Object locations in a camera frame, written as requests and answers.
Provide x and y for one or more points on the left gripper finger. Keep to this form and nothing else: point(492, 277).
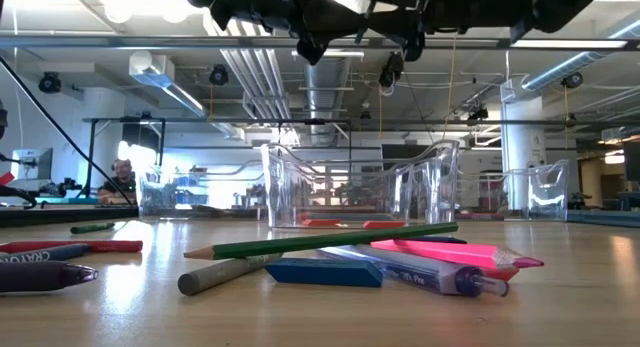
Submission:
point(312, 49)

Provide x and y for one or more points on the blue-grey crayon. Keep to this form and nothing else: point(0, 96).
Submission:
point(60, 252)

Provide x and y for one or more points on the black bar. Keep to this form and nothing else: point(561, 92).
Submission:
point(15, 191)

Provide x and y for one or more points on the black background rig frame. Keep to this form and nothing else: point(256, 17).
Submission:
point(225, 121)

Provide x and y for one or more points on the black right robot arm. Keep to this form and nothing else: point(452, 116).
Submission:
point(475, 9)

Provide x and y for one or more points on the clear plastic bin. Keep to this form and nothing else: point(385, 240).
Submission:
point(360, 163)
point(165, 197)
point(435, 197)
point(550, 197)

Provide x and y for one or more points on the person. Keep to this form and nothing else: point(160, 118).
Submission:
point(120, 184)

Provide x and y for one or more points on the short ceiling light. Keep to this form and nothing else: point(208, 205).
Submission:
point(345, 53)

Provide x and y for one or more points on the red pencil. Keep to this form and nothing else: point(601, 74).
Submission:
point(100, 246)

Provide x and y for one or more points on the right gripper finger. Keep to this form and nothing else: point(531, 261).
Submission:
point(414, 47)

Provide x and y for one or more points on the long ceiling light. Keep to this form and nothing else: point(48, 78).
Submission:
point(565, 43)

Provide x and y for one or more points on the white ceiling unit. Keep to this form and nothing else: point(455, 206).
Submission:
point(150, 69)

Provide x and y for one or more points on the white column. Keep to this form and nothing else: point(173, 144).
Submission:
point(522, 137)

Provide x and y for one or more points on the long green pencil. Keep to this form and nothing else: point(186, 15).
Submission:
point(325, 241)

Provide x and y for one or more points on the red tag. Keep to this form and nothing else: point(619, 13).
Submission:
point(6, 179)

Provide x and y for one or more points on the silver ceiling duct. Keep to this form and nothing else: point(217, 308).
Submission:
point(325, 97)

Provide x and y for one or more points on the green crayon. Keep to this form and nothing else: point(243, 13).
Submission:
point(92, 228)

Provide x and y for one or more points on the black ceiling camera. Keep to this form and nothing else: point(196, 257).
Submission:
point(477, 115)
point(392, 69)
point(218, 75)
point(50, 82)
point(572, 80)

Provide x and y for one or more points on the blue eraser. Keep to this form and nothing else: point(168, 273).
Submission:
point(325, 273)

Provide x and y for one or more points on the grey crayon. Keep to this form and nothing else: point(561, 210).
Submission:
point(215, 277)

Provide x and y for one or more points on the pale blue ceiling duct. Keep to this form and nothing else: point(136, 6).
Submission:
point(560, 69)

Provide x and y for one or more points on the black aluminium table frame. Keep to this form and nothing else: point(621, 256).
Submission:
point(150, 42)

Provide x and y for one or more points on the white ceiling pipes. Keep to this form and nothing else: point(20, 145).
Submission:
point(260, 77)

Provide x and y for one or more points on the dark screen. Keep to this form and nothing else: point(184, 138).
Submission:
point(632, 162)
point(400, 154)

